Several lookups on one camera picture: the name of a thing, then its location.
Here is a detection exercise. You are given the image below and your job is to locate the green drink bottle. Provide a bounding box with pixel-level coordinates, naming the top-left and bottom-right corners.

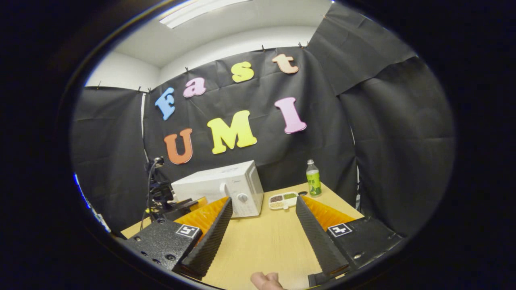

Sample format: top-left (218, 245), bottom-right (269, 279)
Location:
top-left (306, 159), bottom-right (323, 198)

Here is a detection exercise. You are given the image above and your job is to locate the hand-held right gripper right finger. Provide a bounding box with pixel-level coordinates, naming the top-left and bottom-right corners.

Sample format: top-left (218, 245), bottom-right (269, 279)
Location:
top-left (295, 195), bottom-right (404, 285)

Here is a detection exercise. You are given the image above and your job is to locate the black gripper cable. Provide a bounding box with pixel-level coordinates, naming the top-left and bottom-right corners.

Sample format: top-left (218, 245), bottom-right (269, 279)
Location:
top-left (140, 160), bottom-right (158, 231)

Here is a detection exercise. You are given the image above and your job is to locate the large ceiling light panel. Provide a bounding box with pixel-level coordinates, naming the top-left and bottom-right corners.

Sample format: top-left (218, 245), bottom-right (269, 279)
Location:
top-left (159, 0), bottom-right (252, 29)

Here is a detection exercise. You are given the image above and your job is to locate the white divided snack tray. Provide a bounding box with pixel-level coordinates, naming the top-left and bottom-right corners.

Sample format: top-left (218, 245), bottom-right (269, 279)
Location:
top-left (268, 192), bottom-right (299, 211)

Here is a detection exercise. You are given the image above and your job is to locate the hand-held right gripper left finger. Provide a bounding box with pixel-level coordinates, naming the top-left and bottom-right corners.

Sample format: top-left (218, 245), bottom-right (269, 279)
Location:
top-left (121, 197), bottom-right (234, 281)

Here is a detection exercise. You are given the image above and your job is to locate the black backdrop cloth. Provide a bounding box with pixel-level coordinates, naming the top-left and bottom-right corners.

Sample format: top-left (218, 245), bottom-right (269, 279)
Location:
top-left (71, 2), bottom-right (456, 239)

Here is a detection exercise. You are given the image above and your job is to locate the white microwave oven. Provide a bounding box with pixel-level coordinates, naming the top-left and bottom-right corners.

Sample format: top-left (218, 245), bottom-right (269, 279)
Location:
top-left (171, 160), bottom-right (264, 219)

